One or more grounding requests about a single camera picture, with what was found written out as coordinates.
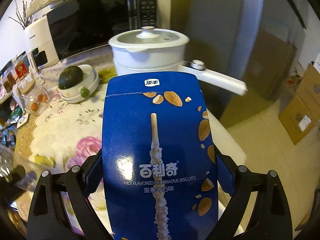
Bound lower cardboard box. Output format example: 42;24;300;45
278;95;316;145

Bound floral tablecloth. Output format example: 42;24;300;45
15;46;247;233

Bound cardboard box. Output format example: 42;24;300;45
278;95;316;145
296;63;320;124

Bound dark green squash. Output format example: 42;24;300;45
59;66;84;89

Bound black microwave oven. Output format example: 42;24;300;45
47;0;157;60

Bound orange tangerine left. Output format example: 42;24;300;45
30;102;39;112

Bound green lime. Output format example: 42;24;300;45
80;87;90;99

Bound white electric cooking pot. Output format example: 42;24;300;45
108;26;248;96

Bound orange tangerine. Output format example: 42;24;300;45
37;94;43;102
30;102;39;112
42;94;48;103

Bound glass jar with cork lid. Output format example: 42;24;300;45
18;80;50;116

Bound upper cardboard box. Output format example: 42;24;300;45
296;63;320;124

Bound orange tangerine right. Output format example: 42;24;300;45
42;94;48;103

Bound stacked white bowls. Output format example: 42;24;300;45
57;64;100;103

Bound grey steel refrigerator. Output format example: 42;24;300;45
171;0;309;127

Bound orange tangerine middle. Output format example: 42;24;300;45
37;94;43;102

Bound white kitchen appliance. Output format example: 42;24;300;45
24;15;59;70

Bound blue biscuit box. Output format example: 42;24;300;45
101;72;218;239

